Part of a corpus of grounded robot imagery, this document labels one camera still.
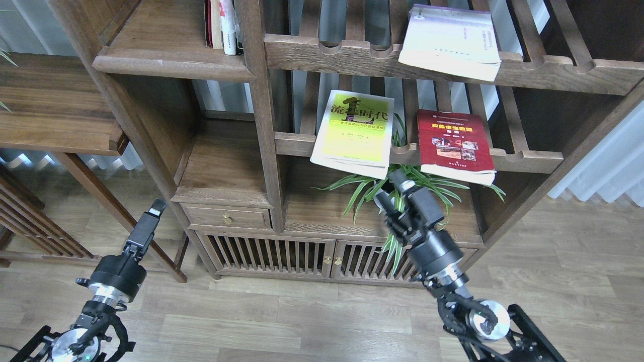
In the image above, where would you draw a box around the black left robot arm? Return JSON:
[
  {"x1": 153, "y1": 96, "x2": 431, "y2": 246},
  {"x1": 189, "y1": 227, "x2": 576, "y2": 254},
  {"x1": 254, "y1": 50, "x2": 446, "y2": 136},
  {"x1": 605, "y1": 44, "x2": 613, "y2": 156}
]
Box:
[{"x1": 11, "y1": 199, "x2": 167, "y2": 361}]

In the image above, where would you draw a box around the white curtain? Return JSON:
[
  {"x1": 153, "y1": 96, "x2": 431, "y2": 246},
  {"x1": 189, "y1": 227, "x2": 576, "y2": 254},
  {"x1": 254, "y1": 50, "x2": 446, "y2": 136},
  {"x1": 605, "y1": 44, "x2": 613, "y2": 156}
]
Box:
[{"x1": 547, "y1": 102, "x2": 643, "y2": 208}]

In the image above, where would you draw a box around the yellow green book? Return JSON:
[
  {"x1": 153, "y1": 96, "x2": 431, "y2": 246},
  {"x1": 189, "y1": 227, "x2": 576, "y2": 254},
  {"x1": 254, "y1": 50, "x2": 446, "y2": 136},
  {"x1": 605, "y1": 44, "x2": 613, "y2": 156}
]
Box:
[{"x1": 310, "y1": 89, "x2": 395, "y2": 179}]

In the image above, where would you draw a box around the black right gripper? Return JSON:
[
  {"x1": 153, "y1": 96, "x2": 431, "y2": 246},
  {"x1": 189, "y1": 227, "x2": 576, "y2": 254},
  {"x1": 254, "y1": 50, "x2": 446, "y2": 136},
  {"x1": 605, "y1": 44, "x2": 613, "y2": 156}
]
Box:
[{"x1": 373, "y1": 169, "x2": 464, "y2": 283}]

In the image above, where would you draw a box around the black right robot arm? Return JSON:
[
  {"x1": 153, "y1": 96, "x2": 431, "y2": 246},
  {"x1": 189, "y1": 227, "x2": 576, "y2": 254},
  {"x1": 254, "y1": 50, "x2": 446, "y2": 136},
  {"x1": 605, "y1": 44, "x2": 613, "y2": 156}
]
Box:
[{"x1": 376, "y1": 170, "x2": 564, "y2": 361}]

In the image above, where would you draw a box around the white purple book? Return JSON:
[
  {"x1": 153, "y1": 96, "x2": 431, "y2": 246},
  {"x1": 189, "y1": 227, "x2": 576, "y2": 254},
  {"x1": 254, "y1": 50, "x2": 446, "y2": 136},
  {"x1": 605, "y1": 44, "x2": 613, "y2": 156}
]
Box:
[{"x1": 398, "y1": 3, "x2": 501, "y2": 82}]

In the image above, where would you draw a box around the wooden side table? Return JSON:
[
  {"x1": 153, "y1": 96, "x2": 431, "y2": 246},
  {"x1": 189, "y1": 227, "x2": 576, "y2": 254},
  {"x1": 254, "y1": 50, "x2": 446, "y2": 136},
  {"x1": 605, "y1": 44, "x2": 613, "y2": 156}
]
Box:
[{"x1": 0, "y1": 53, "x2": 189, "y2": 283}]

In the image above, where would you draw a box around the dark wooden bookshelf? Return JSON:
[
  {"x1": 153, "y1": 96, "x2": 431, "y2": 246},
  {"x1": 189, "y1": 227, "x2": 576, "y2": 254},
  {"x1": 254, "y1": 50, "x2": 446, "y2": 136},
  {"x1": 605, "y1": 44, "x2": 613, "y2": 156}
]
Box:
[{"x1": 48, "y1": 1, "x2": 642, "y2": 285}]

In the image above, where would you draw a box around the spider plant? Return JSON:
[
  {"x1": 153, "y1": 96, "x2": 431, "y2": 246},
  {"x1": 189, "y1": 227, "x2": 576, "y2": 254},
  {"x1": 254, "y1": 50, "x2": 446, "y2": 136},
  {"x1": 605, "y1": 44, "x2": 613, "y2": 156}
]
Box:
[{"x1": 314, "y1": 113, "x2": 507, "y2": 272}]

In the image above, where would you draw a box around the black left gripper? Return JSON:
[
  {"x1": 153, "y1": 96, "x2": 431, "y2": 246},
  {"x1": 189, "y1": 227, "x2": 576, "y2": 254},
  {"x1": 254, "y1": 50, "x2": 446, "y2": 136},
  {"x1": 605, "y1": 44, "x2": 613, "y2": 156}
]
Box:
[{"x1": 76, "y1": 199, "x2": 167, "y2": 303}]

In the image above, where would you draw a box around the upright white book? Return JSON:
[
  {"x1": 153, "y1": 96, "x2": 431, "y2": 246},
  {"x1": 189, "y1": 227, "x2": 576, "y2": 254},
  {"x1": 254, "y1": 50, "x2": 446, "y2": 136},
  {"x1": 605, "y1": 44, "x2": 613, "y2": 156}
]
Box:
[{"x1": 219, "y1": 0, "x2": 237, "y2": 55}]

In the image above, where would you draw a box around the brass drawer knob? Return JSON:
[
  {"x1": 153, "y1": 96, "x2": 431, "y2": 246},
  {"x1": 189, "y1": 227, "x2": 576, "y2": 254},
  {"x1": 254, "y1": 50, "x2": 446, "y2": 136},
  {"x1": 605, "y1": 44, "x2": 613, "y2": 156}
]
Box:
[{"x1": 222, "y1": 213, "x2": 233, "y2": 225}]

